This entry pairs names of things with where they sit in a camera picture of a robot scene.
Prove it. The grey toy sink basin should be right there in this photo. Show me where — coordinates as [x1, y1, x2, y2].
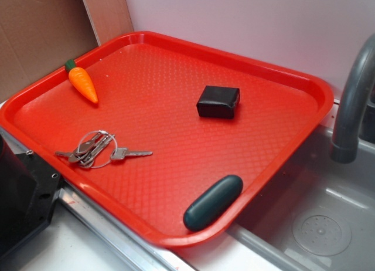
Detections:
[225, 123, 375, 271]

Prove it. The grey plastic faucet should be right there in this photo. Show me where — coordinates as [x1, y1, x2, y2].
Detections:
[330, 35, 374, 164]

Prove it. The orange toy carrot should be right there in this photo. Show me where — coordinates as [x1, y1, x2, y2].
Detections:
[64, 59, 98, 104]

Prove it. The brown cardboard panel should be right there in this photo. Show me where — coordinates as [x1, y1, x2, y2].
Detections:
[1, 0, 133, 101]

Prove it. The red plastic tray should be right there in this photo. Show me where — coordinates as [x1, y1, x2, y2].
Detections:
[1, 32, 333, 248]

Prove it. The black wrapped block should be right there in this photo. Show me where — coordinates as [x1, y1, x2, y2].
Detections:
[196, 86, 240, 119]

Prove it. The dark green oblong case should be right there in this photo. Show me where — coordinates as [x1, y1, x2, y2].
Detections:
[183, 175, 244, 232]

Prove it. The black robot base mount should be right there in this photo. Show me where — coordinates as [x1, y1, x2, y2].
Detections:
[1, 138, 62, 259]

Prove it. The bunch of silver keys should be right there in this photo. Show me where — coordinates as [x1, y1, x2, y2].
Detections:
[55, 130, 153, 169]

